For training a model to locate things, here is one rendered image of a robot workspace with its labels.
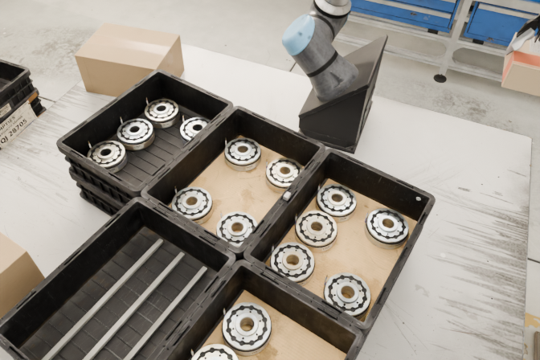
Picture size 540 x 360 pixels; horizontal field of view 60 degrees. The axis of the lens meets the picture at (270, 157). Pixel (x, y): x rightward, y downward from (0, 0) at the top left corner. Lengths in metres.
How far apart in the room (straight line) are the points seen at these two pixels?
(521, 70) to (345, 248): 0.64
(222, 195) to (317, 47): 0.51
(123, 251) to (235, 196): 0.31
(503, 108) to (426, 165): 1.59
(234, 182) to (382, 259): 0.43
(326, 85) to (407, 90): 1.64
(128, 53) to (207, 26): 1.80
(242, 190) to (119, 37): 0.82
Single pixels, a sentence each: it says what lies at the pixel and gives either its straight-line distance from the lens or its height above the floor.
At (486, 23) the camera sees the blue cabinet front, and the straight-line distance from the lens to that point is 2.98.
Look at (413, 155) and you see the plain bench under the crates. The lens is 1.60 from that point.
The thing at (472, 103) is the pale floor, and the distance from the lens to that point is 3.08.
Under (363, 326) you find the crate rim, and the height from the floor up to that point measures 0.93.
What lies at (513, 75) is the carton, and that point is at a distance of 1.37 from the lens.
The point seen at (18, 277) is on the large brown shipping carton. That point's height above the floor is 0.85.
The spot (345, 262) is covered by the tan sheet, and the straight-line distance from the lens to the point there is 1.15.
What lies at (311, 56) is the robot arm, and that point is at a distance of 1.40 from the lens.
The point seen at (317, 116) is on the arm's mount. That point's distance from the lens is 1.49.
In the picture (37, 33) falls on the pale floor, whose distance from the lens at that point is 3.69.
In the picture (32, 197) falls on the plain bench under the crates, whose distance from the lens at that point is 1.55.
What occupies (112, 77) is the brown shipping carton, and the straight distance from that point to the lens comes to 1.74.
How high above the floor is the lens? 1.80
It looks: 47 degrees down
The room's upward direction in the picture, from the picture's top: 2 degrees clockwise
